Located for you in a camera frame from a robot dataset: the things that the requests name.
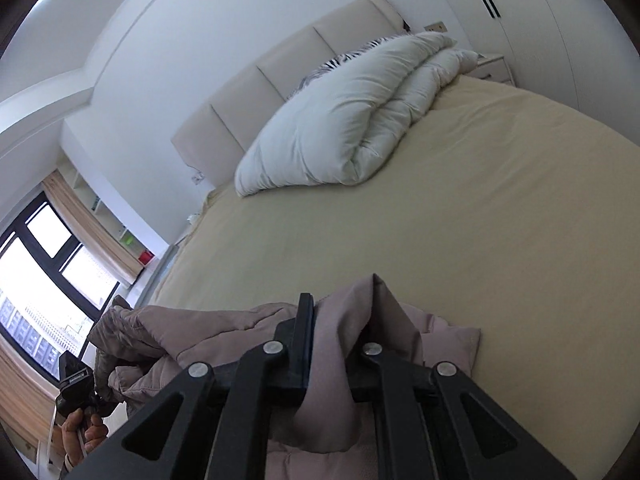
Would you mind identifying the mauve quilted puffer jacket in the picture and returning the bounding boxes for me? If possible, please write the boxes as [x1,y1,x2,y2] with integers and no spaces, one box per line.
[89,274,480,479]

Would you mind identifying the person's left hand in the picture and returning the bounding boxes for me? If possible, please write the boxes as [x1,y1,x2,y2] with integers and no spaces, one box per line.
[58,408,108,479]

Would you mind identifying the black framed window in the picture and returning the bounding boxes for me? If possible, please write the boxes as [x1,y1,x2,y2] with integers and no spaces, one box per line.
[1,193,120,384]

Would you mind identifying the red storage box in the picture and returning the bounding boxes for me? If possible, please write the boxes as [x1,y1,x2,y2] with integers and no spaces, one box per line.
[138,249,154,266]

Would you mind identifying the beige window curtain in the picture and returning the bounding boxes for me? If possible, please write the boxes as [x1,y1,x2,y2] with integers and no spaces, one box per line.
[41,170,143,285]

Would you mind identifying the white folded duvet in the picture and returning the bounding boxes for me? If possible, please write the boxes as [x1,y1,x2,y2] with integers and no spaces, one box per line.
[234,32,478,196]

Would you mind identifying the beige padded headboard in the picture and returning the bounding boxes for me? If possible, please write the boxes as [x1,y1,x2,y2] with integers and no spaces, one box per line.
[171,0,410,188]

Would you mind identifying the beige bed sheet mattress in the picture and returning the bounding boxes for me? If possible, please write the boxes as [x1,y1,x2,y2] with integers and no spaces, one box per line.
[153,77,639,479]

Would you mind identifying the zebra striped pillow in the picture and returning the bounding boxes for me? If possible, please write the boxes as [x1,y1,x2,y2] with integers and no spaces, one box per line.
[291,34,401,96]

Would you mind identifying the white bedside table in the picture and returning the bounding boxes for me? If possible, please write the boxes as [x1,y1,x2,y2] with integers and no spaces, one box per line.
[468,53,515,87]

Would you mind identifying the white wall shelf unit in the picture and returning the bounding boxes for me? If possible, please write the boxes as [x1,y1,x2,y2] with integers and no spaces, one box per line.
[58,153,156,284]

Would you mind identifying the wall power socket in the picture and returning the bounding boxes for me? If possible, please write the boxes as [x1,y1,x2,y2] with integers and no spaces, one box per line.
[192,171,204,185]

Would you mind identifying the white wardrobe black handles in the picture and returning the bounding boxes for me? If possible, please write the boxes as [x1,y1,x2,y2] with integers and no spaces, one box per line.
[447,0,639,142]

